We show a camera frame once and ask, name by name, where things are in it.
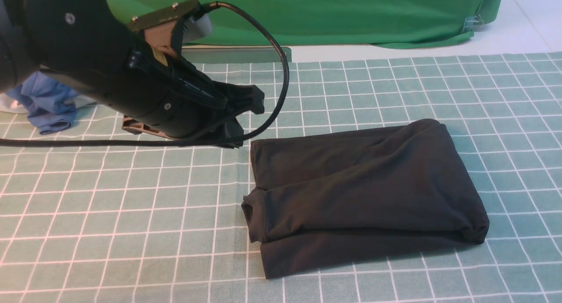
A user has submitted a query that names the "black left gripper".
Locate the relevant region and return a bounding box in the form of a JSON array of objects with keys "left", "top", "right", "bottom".
[{"left": 122, "top": 59, "right": 265, "bottom": 148}]

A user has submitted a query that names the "dark gray long-sleeve top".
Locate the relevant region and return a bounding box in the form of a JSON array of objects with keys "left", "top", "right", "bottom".
[{"left": 241, "top": 119, "right": 490, "bottom": 279}]

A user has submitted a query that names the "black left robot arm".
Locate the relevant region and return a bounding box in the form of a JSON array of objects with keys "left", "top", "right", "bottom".
[{"left": 1, "top": 0, "right": 265, "bottom": 148}]

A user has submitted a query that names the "blue crumpled shirt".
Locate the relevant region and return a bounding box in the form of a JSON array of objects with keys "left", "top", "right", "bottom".
[{"left": 1, "top": 72, "right": 80, "bottom": 135}]

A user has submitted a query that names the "green grid cutting mat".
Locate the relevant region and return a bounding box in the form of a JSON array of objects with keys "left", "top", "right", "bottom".
[{"left": 0, "top": 52, "right": 562, "bottom": 303}]

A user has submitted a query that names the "green backdrop cloth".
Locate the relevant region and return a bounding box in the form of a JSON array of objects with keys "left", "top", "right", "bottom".
[{"left": 107, "top": 0, "right": 501, "bottom": 49}]

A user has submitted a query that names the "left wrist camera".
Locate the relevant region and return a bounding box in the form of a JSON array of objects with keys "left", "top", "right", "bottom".
[{"left": 127, "top": 0, "right": 213, "bottom": 59}]

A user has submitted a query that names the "black left camera cable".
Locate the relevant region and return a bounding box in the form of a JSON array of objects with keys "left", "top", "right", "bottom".
[{"left": 0, "top": 1, "right": 290, "bottom": 148}]

